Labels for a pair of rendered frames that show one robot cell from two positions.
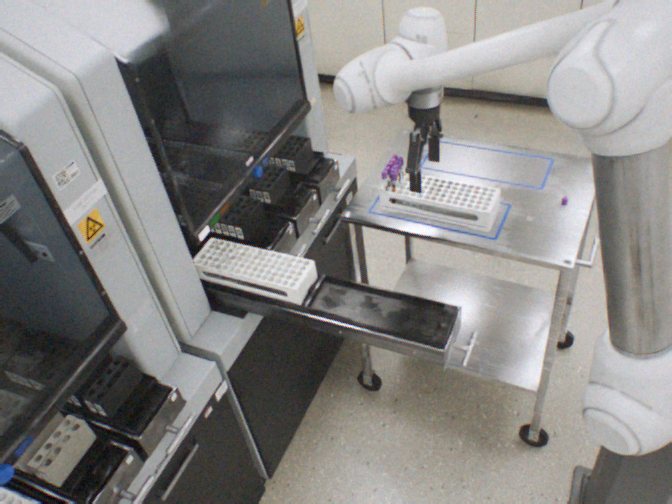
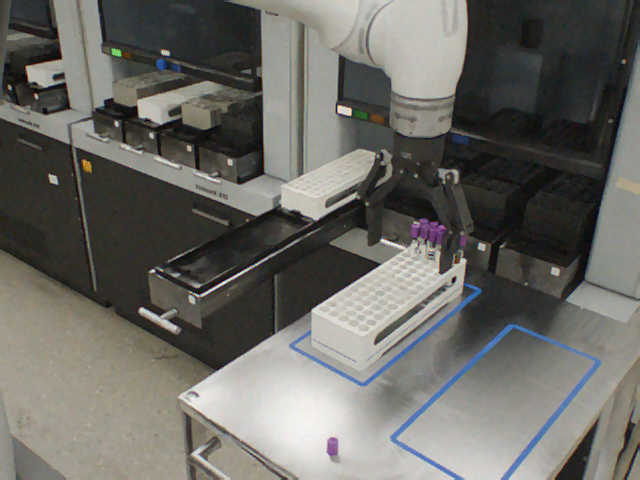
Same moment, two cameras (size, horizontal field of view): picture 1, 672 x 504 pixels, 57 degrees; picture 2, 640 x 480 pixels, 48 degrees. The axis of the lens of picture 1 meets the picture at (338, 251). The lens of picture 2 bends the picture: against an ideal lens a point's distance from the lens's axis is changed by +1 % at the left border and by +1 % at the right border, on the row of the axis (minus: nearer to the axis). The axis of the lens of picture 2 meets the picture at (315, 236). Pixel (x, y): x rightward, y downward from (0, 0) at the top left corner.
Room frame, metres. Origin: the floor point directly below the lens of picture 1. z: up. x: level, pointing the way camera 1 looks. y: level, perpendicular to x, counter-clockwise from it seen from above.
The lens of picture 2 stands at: (1.24, -1.25, 1.47)
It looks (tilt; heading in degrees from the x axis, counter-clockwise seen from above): 28 degrees down; 98
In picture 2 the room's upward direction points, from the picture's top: 1 degrees clockwise
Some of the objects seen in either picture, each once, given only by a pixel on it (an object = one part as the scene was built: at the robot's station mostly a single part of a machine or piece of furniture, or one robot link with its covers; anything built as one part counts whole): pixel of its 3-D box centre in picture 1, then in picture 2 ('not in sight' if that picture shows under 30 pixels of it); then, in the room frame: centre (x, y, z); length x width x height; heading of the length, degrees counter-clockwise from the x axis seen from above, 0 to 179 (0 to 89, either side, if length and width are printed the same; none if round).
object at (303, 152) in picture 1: (300, 156); (553, 221); (1.54, 0.07, 0.85); 0.12 x 0.02 x 0.06; 149
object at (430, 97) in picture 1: (423, 90); (421, 111); (1.25, -0.25, 1.16); 0.09 x 0.09 x 0.06
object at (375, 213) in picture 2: (415, 180); (375, 224); (1.20, -0.21, 0.95); 0.03 x 0.01 x 0.07; 58
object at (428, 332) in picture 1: (323, 302); (288, 233); (1.00, 0.05, 0.78); 0.73 x 0.14 x 0.09; 60
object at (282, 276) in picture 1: (254, 271); (339, 184); (1.09, 0.21, 0.83); 0.30 x 0.10 x 0.06; 60
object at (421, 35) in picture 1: (418, 47); (422, 32); (1.25, -0.24, 1.27); 0.13 x 0.11 x 0.16; 125
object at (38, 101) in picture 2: not in sight; (109, 78); (0.16, 1.12, 0.78); 0.73 x 0.14 x 0.09; 60
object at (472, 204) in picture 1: (438, 199); (392, 300); (1.24, -0.28, 0.85); 0.30 x 0.10 x 0.06; 58
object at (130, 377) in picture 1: (118, 388); (238, 128); (0.79, 0.49, 0.85); 0.12 x 0.02 x 0.06; 151
